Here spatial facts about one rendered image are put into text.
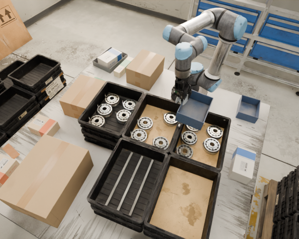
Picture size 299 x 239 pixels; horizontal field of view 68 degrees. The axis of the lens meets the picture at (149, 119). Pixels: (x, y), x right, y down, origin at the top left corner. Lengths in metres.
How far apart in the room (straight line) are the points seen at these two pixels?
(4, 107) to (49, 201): 1.44
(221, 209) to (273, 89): 2.29
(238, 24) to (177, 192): 0.97
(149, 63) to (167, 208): 1.16
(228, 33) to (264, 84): 2.11
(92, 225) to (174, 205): 0.47
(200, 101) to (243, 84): 2.01
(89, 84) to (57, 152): 0.61
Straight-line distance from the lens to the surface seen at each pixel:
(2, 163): 1.63
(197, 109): 1.31
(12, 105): 2.51
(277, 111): 3.18
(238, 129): 1.81
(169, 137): 1.46
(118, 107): 1.60
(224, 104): 1.94
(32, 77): 2.55
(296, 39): 3.16
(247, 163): 1.56
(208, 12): 1.42
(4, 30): 3.87
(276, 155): 2.75
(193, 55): 1.06
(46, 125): 1.68
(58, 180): 1.30
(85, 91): 1.71
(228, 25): 1.41
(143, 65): 1.90
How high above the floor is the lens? 2.04
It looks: 52 degrees down
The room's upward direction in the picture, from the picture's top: 4 degrees clockwise
